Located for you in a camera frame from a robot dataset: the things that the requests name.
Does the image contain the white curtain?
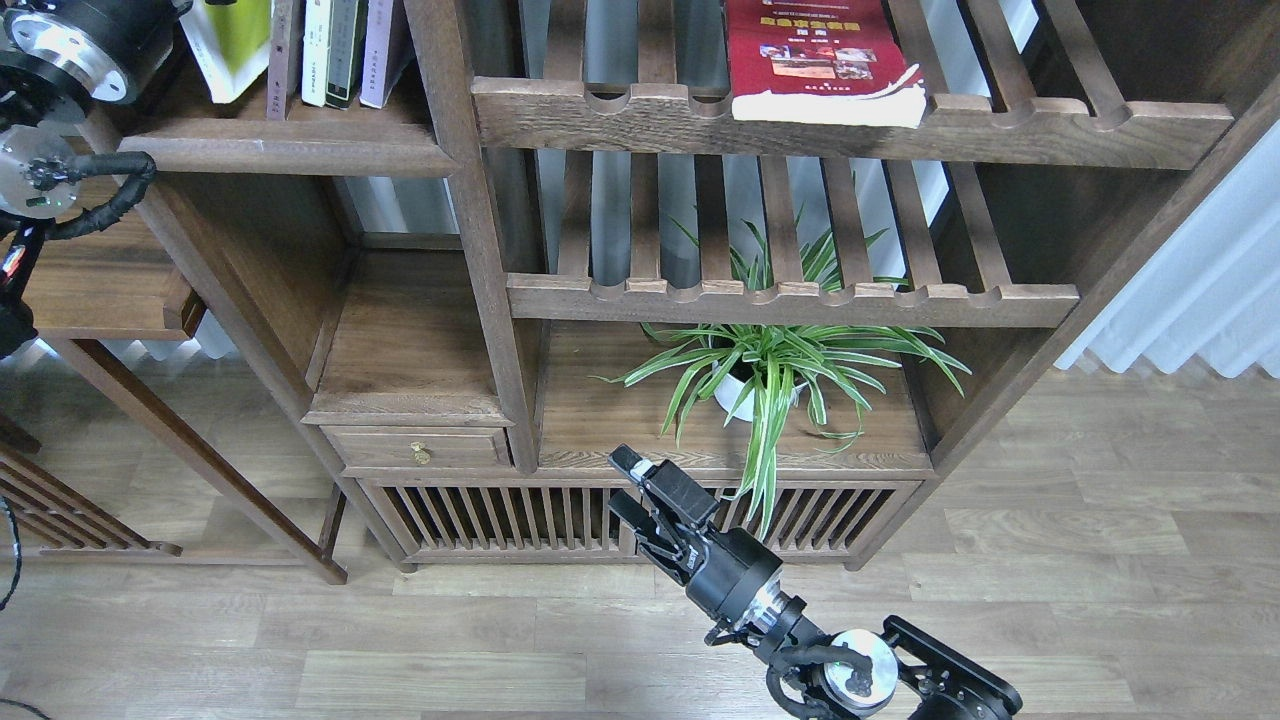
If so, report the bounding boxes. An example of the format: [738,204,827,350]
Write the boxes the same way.
[1055,122,1279,378]

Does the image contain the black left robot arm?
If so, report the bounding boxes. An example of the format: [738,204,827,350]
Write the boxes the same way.
[1,1,191,355]

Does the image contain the dark green upright book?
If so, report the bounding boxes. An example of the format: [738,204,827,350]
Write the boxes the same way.
[324,1,369,109]

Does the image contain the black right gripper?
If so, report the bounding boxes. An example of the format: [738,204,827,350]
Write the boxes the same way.
[608,445,805,646]

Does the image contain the dark wooden bookshelf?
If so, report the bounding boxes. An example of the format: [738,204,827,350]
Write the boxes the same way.
[83,1,1277,569]

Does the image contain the green spider plant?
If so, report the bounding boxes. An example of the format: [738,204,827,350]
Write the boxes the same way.
[598,205,973,541]

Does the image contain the white upright book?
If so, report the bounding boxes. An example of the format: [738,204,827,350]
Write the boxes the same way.
[300,0,333,108]

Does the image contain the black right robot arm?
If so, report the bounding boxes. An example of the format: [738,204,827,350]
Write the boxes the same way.
[609,445,1023,719]

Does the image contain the yellow-green book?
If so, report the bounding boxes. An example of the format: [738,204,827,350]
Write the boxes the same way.
[180,1,273,104]

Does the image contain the maroon book white characters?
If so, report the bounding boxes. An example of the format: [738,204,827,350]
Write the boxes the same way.
[265,0,305,120]

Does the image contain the red book on top shelf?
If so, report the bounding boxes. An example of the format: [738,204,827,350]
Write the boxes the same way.
[723,1,927,129]

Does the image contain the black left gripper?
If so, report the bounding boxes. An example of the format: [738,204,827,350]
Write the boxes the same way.
[3,1,195,106]

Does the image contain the white plant pot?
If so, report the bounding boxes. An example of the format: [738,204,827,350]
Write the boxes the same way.
[714,363,768,421]

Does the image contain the lavender upright book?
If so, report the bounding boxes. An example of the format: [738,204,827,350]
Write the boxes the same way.
[358,0,412,108]

